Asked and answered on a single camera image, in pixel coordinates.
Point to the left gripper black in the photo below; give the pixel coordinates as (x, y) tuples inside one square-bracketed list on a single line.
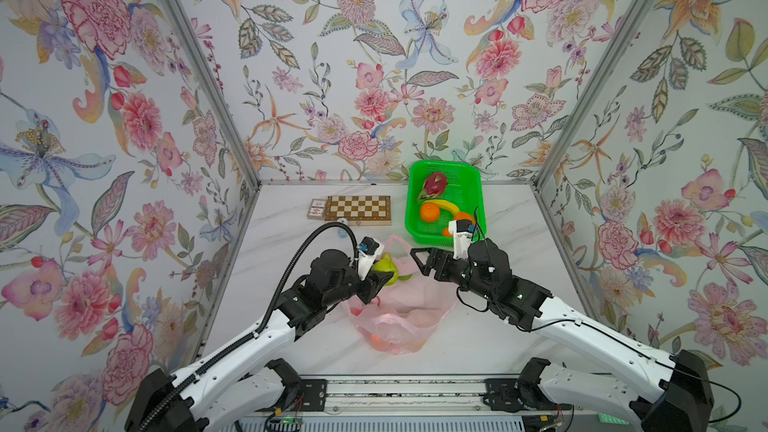
[(372, 287)]

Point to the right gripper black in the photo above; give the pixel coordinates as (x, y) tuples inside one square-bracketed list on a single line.
[(436, 257)]

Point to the green pear fruit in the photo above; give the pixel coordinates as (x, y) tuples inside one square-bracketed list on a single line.
[(387, 267)]

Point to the pink plastic bag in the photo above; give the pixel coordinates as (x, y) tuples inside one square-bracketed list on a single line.
[(408, 311)]

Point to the red dragon fruit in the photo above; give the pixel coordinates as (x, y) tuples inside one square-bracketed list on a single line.
[(434, 186)]

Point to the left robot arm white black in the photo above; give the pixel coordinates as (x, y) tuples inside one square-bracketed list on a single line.
[(247, 374)]

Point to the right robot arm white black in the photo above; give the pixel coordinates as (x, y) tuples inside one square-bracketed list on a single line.
[(644, 386)]

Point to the yellow banana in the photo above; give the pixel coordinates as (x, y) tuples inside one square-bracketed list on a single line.
[(445, 205)]

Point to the small card box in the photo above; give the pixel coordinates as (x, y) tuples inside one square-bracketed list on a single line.
[(316, 209)]

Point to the wooden chessboard box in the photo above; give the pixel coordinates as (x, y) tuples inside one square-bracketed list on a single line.
[(359, 210)]

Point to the green plastic basket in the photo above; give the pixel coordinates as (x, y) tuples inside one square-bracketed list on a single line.
[(464, 189)]

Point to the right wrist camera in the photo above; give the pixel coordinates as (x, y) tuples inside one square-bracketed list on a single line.
[(462, 232)]

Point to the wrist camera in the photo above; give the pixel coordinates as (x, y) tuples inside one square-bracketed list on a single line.
[(370, 251), (462, 232)]

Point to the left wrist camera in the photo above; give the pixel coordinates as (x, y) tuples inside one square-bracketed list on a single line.
[(370, 251)]

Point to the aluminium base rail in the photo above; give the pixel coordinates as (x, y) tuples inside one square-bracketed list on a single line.
[(384, 396)]

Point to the right aluminium corner post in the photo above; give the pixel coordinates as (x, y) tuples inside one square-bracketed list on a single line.
[(635, 13)]

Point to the aluminium corner post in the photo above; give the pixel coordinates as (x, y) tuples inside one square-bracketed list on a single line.
[(635, 13), (206, 78)]

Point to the left aluminium corner post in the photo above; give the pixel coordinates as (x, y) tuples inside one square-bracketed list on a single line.
[(206, 78)]

